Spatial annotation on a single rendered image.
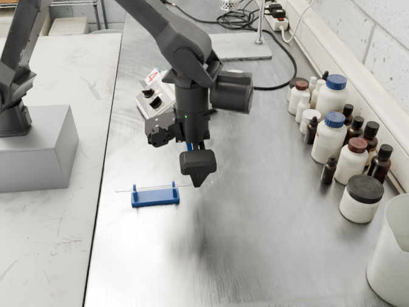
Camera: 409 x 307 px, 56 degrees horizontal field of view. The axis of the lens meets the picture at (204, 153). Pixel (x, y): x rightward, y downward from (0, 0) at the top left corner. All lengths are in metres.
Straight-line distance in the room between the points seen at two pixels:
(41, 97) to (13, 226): 0.48
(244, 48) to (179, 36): 0.81
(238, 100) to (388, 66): 0.50
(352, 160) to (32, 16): 0.65
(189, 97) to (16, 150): 0.37
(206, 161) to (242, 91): 0.13
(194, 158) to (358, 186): 0.33
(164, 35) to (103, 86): 0.63
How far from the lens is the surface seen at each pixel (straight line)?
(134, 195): 0.79
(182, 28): 0.61
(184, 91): 0.63
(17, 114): 0.86
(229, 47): 1.39
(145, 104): 1.04
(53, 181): 0.87
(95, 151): 0.96
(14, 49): 0.76
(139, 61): 1.33
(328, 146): 0.89
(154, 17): 0.61
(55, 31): 3.24
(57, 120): 0.90
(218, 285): 0.69
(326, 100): 0.99
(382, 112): 0.96
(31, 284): 0.75
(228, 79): 0.62
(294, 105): 1.06
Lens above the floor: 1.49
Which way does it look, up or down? 40 degrees down
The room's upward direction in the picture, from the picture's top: straight up
